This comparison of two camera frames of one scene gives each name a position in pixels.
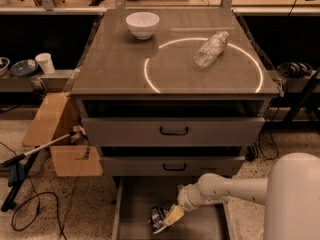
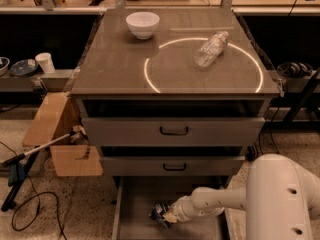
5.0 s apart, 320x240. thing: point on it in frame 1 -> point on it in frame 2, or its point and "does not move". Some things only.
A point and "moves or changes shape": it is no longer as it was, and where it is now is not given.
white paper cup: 45,60 does not move
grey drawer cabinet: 172,92 does not move
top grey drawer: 173,131 does not move
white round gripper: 185,199 -> 179,208
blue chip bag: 157,217 moves or changes shape
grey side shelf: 47,83 does not move
